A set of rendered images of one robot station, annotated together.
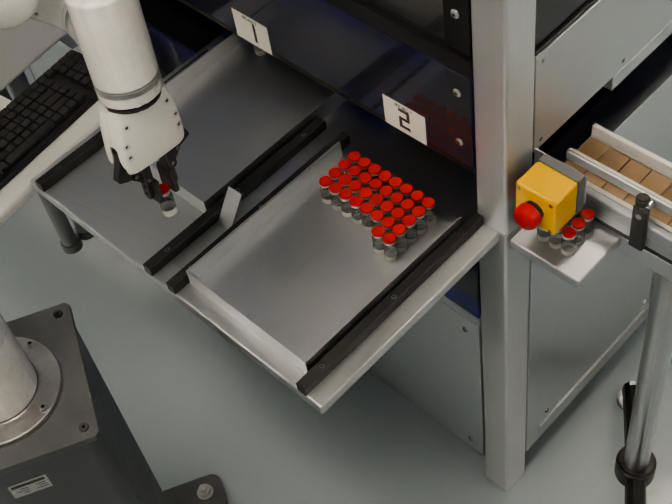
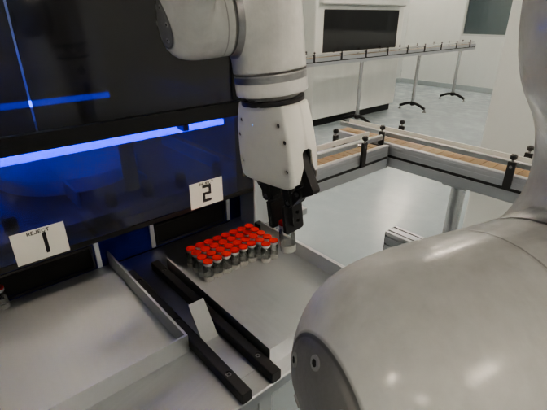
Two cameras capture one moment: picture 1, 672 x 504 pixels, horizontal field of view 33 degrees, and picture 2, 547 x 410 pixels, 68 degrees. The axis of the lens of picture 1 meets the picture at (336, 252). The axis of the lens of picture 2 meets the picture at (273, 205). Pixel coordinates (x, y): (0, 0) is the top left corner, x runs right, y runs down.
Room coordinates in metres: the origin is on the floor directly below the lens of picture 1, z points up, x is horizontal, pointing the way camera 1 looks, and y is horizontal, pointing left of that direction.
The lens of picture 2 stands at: (1.12, 0.70, 1.38)
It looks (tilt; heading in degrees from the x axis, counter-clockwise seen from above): 25 degrees down; 267
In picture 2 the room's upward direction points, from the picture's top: straight up
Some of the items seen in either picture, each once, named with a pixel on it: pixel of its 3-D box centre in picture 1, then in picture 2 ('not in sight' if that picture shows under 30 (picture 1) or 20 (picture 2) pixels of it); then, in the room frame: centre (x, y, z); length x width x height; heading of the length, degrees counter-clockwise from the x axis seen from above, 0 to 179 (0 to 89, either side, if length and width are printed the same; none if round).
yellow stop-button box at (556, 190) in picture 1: (548, 195); not in sight; (1.05, -0.32, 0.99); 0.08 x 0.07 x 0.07; 128
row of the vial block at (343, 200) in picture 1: (362, 213); (239, 256); (1.16, -0.05, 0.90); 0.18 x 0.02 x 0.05; 38
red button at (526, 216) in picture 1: (529, 214); not in sight; (1.02, -0.28, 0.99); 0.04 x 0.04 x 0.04; 38
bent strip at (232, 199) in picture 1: (207, 228); (219, 336); (1.18, 0.19, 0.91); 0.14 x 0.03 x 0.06; 128
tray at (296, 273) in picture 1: (324, 251); (264, 277); (1.10, 0.02, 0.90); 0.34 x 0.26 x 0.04; 128
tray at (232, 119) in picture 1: (227, 113); (72, 324); (1.44, 0.14, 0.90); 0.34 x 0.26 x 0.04; 128
